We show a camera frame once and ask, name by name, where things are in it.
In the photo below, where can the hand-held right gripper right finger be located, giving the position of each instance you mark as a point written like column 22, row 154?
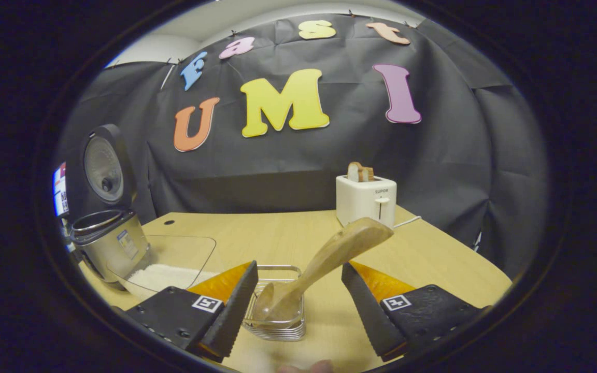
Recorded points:
column 366, row 311

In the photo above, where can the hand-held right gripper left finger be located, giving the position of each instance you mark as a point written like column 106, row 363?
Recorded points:
column 231, row 311

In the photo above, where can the wooden spoon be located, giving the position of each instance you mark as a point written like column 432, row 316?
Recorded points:
column 340, row 248

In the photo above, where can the clear plastic rice container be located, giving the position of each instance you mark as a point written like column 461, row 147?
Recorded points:
column 184, row 248

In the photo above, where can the silver black rice cooker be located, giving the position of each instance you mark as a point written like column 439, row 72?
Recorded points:
column 112, row 248

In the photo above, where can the white toaster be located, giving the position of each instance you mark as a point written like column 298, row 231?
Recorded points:
column 363, row 202

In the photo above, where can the pale bread slice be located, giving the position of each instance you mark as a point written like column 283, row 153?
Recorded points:
column 353, row 172

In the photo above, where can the black backdrop cloth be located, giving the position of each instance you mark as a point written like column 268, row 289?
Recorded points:
column 329, row 150

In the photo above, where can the computer monitor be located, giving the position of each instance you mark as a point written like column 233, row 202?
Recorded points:
column 60, row 191

